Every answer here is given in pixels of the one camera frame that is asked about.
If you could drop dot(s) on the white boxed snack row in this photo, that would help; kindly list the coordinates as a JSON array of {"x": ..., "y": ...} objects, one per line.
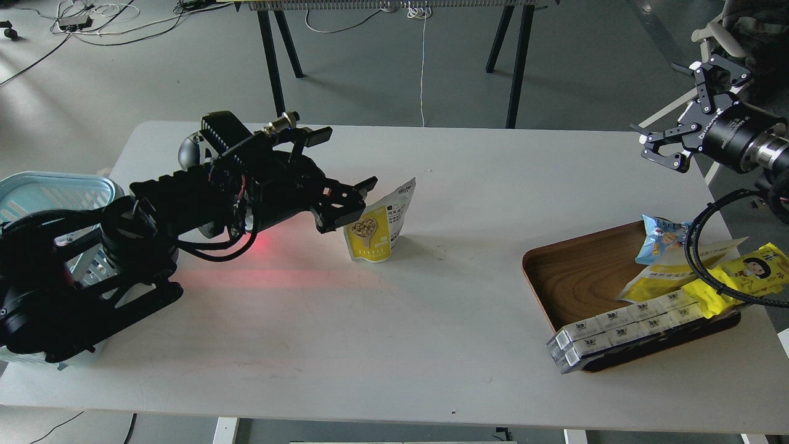
[
  {"x": 623, "y": 326},
  {"x": 622, "y": 354}
]

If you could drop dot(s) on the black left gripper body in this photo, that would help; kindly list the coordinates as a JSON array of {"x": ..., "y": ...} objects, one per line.
[{"x": 257, "y": 178}]

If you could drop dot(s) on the black barcode scanner red light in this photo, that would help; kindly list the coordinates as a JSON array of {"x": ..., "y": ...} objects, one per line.
[{"x": 190, "y": 153}]

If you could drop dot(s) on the brown wooden tray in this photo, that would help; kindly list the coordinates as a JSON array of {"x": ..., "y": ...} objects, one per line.
[{"x": 581, "y": 278}]

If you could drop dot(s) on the black power strip on floor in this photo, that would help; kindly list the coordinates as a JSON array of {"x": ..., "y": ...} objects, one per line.
[{"x": 74, "y": 23}]

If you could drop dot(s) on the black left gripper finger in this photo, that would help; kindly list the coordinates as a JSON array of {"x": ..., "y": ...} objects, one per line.
[
  {"x": 331, "y": 213},
  {"x": 335, "y": 190}
]

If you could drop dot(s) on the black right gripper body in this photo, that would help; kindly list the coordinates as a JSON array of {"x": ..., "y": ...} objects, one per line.
[{"x": 727, "y": 135}]

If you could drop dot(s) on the light blue plastic basket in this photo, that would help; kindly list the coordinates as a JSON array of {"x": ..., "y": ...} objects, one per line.
[{"x": 34, "y": 191}]

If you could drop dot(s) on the blue white snack bag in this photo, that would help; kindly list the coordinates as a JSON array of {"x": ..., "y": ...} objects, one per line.
[{"x": 661, "y": 234}]

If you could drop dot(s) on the yellow white nut snack pouch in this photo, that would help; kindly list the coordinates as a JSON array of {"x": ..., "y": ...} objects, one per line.
[{"x": 373, "y": 237}]

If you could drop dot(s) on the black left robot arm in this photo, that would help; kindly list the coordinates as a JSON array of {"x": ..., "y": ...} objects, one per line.
[{"x": 73, "y": 278}]

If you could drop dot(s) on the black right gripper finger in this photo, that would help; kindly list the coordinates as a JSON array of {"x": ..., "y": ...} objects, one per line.
[
  {"x": 717, "y": 84},
  {"x": 671, "y": 148}
]

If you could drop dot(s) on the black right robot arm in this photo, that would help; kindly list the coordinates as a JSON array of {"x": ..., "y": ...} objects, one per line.
[{"x": 775, "y": 199}]

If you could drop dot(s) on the black table legs right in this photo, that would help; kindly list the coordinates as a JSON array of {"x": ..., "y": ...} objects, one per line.
[{"x": 521, "y": 52}]

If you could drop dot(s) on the yellow cartoon face snack bag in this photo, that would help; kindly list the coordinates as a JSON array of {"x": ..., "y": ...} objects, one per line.
[{"x": 758, "y": 274}]

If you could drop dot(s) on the yellow white flat snack pouch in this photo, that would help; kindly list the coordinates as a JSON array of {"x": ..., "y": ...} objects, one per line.
[{"x": 671, "y": 271}]

